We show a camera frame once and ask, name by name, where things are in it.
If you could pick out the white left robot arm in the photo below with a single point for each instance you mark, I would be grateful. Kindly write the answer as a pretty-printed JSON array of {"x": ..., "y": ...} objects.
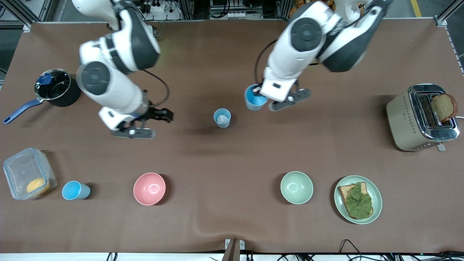
[{"x": 308, "y": 34}]

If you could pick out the pale green bowl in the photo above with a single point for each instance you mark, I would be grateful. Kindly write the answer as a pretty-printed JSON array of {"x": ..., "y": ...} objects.
[{"x": 296, "y": 187}]

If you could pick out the blue plastic cup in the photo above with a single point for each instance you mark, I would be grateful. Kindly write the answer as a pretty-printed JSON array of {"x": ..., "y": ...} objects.
[
  {"x": 252, "y": 103},
  {"x": 72, "y": 190}
]

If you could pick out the pale green plate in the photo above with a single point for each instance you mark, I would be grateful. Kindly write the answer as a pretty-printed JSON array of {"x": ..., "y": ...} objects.
[{"x": 377, "y": 199}]

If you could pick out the toast slice under lettuce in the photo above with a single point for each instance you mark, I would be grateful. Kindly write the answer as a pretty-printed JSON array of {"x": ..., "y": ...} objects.
[{"x": 344, "y": 192}]

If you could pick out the white power strip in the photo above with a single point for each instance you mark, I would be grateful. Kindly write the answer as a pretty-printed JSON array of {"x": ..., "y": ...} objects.
[{"x": 157, "y": 8}]

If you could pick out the brown table mat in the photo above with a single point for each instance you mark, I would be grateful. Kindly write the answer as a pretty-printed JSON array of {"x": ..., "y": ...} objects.
[{"x": 232, "y": 163}]

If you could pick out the pink bowl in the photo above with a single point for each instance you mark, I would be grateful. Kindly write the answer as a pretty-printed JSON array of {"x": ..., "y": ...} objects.
[{"x": 149, "y": 188}]

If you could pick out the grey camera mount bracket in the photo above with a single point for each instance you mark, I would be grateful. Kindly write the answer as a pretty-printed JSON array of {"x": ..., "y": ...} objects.
[{"x": 232, "y": 252}]

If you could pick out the orange round food piece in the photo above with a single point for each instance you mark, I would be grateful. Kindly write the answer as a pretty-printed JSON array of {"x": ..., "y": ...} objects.
[{"x": 38, "y": 185}]

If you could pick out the white paper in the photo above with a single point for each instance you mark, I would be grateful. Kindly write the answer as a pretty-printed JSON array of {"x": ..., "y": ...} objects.
[{"x": 222, "y": 118}]

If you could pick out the brown bread slice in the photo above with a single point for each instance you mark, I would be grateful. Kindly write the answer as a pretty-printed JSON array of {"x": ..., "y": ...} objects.
[{"x": 444, "y": 107}]

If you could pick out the orange snack pile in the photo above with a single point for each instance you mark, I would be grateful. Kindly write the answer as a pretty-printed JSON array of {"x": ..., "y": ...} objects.
[{"x": 296, "y": 3}]

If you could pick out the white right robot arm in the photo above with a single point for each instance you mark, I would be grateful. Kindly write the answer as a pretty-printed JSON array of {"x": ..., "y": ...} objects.
[{"x": 119, "y": 54}]

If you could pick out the green lettuce leaf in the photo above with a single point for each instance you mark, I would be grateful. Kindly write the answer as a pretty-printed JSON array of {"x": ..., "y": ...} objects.
[{"x": 359, "y": 203}]

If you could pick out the clear plastic container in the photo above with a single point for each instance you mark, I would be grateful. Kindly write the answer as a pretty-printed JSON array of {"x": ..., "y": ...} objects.
[{"x": 21, "y": 170}]

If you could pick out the white terminal block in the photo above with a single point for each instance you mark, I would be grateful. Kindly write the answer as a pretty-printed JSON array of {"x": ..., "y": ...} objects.
[{"x": 237, "y": 15}]

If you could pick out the silver toaster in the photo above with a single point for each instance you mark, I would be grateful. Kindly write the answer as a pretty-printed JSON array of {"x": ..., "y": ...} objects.
[{"x": 406, "y": 123}]

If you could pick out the blue cup holding paper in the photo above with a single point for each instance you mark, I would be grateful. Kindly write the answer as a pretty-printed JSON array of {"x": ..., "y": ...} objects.
[{"x": 222, "y": 125}]

